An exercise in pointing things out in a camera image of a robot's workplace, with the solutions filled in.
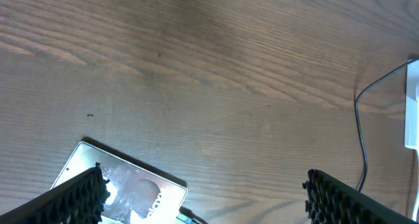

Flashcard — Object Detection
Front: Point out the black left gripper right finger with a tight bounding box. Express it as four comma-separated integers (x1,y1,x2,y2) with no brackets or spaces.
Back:
302,169,416,224

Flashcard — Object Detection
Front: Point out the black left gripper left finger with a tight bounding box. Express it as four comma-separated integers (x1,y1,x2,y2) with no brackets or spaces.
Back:
1,162,110,224

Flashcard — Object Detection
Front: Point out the white USB charger adapter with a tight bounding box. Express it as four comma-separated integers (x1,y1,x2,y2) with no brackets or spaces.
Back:
404,59,418,150

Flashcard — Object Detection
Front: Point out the black USB charging cable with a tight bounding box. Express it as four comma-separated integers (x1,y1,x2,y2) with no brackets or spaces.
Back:
178,57,419,224

